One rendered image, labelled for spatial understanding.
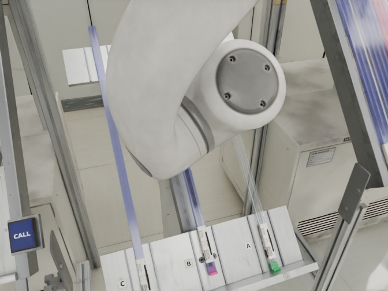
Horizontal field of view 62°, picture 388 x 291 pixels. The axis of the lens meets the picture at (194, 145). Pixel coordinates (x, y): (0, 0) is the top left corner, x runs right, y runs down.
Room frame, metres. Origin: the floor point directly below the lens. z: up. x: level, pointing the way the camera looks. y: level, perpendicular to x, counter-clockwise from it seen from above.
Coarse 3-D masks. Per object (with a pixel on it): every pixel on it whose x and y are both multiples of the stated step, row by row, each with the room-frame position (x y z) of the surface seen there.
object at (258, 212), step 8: (240, 136) 0.51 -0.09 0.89; (240, 144) 0.50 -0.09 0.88; (240, 152) 0.48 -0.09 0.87; (240, 160) 0.47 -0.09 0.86; (248, 168) 0.46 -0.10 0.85; (248, 176) 0.45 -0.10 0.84; (248, 184) 0.44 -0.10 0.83; (248, 192) 0.43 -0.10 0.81; (256, 192) 0.43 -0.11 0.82; (256, 200) 0.42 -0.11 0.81; (256, 208) 0.41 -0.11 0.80; (256, 216) 0.40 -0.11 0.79; (272, 264) 0.34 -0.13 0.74
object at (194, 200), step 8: (184, 176) 0.43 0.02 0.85; (192, 176) 0.43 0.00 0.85; (192, 184) 0.42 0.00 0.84; (192, 192) 0.41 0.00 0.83; (192, 200) 0.40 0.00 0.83; (192, 208) 0.39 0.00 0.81; (200, 208) 0.39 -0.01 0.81; (200, 216) 0.38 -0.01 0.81; (200, 224) 0.37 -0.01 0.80; (208, 264) 0.32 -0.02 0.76; (208, 272) 0.32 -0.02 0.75
